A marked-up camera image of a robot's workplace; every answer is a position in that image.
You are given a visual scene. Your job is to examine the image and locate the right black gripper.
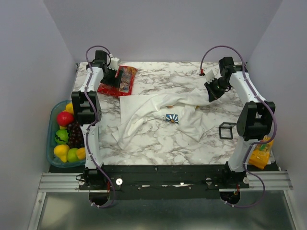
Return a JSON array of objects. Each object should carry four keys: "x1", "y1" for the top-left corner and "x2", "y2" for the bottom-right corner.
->
[{"x1": 204, "y1": 77, "x2": 230, "y2": 102}]

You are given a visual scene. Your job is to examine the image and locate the white garment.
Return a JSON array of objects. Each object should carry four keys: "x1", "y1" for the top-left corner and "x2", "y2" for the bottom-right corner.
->
[{"x1": 112, "y1": 89, "x2": 217, "y2": 149}]

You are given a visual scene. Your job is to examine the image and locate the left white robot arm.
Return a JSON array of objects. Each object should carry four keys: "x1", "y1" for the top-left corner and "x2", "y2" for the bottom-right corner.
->
[{"x1": 71, "y1": 46, "x2": 119, "y2": 189}]

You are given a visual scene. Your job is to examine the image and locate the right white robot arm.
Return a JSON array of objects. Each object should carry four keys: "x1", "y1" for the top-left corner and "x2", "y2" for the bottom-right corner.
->
[{"x1": 205, "y1": 57, "x2": 276, "y2": 188}]

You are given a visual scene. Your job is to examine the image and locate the red snack bag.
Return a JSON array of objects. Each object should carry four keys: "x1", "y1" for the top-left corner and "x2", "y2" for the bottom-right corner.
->
[{"x1": 97, "y1": 66, "x2": 138, "y2": 98}]

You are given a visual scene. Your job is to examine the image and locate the yellow toy lemon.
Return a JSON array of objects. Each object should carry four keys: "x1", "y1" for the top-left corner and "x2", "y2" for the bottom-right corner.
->
[{"x1": 65, "y1": 103, "x2": 74, "y2": 115}]

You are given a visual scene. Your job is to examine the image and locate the teal plastic fruit bowl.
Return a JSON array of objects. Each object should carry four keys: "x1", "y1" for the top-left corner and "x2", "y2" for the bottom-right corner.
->
[{"x1": 46, "y1": 100, "x2": 85, "y2": 168}]

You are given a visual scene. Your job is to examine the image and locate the red toy apple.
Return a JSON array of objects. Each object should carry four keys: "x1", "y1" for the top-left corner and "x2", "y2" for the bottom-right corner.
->
[{"x1": 56, "y1": 111, "x2": 74, "y2": 127}]

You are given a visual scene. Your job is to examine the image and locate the purple toy grapes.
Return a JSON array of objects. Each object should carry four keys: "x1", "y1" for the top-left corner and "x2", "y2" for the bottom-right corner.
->
[{"x1": 67, "y1": 120, "x2": 84, "y2": 149}]

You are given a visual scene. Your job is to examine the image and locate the green toy watermelon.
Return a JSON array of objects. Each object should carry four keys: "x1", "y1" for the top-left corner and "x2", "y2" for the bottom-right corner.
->
[{"x1": 55, "y1": 129, "x2": 70, "y2": 144}]

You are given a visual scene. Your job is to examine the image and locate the yellow candy bag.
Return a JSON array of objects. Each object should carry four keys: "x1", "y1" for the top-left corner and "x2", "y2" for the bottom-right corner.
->
[{"x1": 248, "y1": 140, "x2": 274, "y2": 170}]

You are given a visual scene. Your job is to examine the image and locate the orange toy fruit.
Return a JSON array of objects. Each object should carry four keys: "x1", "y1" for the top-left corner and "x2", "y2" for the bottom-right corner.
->
[{"x1": 76, "y1": 147, "x2": 86, "y2": 160}]

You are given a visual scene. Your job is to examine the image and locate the green toy lime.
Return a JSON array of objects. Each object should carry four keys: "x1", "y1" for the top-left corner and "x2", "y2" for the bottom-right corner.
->
[{"x1": 67, "y1": 148, "x2": 79, "y2": 162}]

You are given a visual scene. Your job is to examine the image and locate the yellow toy pear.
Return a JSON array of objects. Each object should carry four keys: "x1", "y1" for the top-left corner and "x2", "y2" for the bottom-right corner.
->
[{"x1": 53, "y1": 144, "x2": 70, "y2": 163}]

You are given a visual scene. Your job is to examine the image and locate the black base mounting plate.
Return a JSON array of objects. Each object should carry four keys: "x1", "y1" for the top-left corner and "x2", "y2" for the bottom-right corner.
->
[{"x1": 48, "y1": 165, "x2": 279, "y2": 202}]

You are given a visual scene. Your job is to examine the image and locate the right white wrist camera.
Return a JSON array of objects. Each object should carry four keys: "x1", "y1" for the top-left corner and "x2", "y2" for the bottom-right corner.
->
[{"x1": 200, "y1": 69, "x2": 215, "y2": 84}]

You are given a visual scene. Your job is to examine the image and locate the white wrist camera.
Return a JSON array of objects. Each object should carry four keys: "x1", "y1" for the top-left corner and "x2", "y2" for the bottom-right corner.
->
[
  {"x1": 108, "y1": 56, "x2": 120, "y2": 71},
  {"x1": 200, "y1": 69, "x2": 215, "y2": 84}
]

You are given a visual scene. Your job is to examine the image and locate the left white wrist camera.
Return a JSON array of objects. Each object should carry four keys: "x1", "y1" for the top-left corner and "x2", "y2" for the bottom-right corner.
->
[{"x1": 108, "y1": 56, "x2": 120, "y2": 71}]

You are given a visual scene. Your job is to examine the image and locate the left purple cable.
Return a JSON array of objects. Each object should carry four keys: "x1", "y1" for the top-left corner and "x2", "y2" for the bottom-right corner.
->
[{"x1": 84, "y1": 45, "x2": 117, "y2": 209}]

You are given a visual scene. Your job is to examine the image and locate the black square frame box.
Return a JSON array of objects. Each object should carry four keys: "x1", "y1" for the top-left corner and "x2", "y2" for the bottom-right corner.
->
[{"x1": 218, "y1": 122, "x2": 236, "y2": 140}]

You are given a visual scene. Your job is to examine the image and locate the aluminium rail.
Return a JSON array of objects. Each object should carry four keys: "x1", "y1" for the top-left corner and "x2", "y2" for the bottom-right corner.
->
[{"x1": 38, "y1": 171, "x2": 293, "y2": 193}]

